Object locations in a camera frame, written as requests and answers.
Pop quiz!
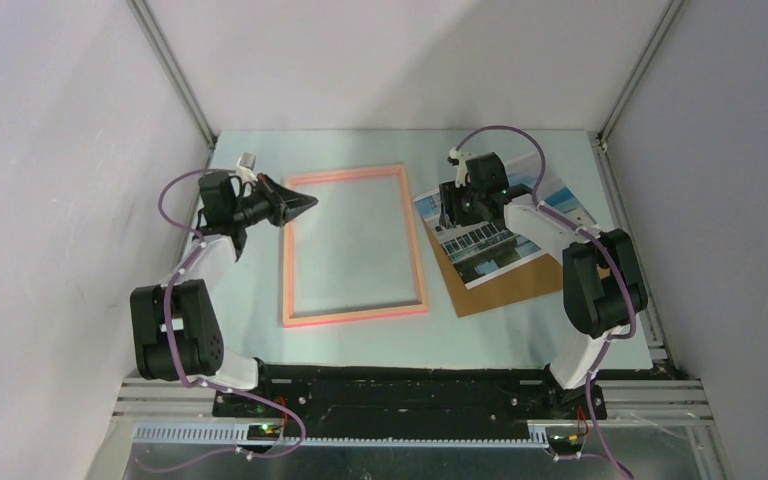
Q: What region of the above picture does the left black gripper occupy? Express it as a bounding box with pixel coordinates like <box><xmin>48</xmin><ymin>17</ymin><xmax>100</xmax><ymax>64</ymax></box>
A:
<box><xmin>231</xmin><ymin>174</ymin><xmax>318</xmax><ymax>228</ymax></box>

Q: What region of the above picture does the orange wooden picture frame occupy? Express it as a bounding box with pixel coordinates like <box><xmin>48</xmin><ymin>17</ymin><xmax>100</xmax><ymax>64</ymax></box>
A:
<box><xmin>281</xmin><ymin>164</ymin><xmax>429</xmax><ymax>328</ymax></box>

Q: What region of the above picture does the building and sky photo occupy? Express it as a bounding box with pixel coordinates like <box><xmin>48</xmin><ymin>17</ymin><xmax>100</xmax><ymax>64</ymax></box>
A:
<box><xmin>413</xmin><ymin>169</ymin><xmax>598</xmax><ymax>289</ymax></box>

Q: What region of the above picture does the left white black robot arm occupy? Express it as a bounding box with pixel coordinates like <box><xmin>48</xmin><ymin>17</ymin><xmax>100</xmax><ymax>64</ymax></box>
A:
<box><xmin>130</xmin><ymin>167</ymin><xmax>319</xmax><ymax>417</ymax></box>

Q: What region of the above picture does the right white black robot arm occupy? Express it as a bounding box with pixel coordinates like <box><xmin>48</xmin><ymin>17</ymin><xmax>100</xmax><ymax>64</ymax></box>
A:
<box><xmin>439</xmin><ymin>149</ymin><xmax>648</xmax><ymax>418</ymax></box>

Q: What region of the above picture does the brown backing board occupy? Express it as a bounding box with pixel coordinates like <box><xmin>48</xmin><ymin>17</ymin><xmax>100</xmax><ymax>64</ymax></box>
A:
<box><xmin>424</xmin><ymin>226</ymin><xmax>562</xmax><ymax>318</ymax></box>

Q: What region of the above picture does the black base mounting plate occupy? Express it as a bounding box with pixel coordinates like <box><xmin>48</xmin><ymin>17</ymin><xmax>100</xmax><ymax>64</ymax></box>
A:
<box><xmin>144</xmin><ymin>360</ymin><xmax>677</xmax><ymax>442</ymax></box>

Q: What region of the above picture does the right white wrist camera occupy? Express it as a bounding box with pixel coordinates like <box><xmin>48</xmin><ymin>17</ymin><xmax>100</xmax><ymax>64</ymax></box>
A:
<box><xmin>447</xmin><ymin>148</ymin><xmax>475</xmax><ymax>188</ymax></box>

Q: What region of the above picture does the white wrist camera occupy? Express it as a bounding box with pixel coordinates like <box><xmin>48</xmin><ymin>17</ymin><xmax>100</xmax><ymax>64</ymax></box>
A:
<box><xmin>234</xmin><ymin>152</ymin><xmax>258</xmax><ymax>183</ymax></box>
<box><xmin>447</xmin><ymin>148</ymin><xmax>475</xmax><ymax>188</ymax></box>

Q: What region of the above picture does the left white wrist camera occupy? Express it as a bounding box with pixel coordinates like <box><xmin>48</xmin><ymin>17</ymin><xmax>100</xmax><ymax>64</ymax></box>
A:
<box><xmin>234</xmin><ymin>152</ymin><xmax>258</xmax><ymax>183</ymax></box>

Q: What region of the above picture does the right aluminium corner post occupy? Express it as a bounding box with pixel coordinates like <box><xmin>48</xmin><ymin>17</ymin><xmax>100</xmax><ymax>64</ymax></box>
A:
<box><xmin>597</xmin><ymin>0</ymin><xmax>686</xmax><ymax>143</ymax></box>

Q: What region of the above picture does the aluminium corner post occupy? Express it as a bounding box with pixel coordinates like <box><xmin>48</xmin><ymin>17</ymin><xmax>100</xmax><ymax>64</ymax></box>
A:
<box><xmin>597</xmin><ymin>0</ymin><xmax>686</xmax><ymax>143</ymax></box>
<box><xmin>126</xmin><ymin>0</ymin><xmax>218</xmax><ymax>150</ymax></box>

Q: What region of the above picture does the aluminium front rail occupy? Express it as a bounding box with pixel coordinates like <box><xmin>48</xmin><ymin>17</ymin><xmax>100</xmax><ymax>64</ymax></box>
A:
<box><xmin>112</xmin><ymin>379</ymin><xmax>714</xmax><ymax>448</ymax></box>

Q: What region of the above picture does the left aluminium corner post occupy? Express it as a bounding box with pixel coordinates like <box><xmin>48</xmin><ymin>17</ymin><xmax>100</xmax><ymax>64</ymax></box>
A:
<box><xmin>126</xmin><ymin>0</ymin><xmax>218</xmax><ymax>150</ymax></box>

